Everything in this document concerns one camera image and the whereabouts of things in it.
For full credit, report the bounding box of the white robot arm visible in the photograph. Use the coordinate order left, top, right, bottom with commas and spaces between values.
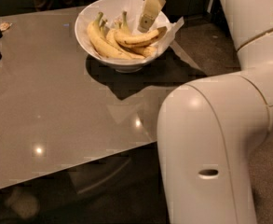
157, 0, 273, 224

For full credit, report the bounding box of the middle yellow banana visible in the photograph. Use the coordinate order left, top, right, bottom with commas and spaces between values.
106, 29, 143, 60

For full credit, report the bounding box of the small crumpled wrapper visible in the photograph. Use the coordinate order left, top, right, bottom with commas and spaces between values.
0, 22, 11, 32

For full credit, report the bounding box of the lower right yellow banana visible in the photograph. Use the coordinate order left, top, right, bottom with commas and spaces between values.
131, 46, 157, 58

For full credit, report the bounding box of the large left yellow banana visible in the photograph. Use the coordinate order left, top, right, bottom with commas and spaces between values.
87, 12, 130, 60

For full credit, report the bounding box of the spotted yellow banana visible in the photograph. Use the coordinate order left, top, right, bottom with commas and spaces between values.
115, 26, 167, 48

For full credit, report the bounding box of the white paper liner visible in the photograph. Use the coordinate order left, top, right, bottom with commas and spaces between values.
75, 0, 184, 67

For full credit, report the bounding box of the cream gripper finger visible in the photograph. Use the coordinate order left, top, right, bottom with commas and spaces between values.
138, 0, 166, 33

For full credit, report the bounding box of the white ceramic bowl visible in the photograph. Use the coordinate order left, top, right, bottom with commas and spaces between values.
75, 0, 174, 73

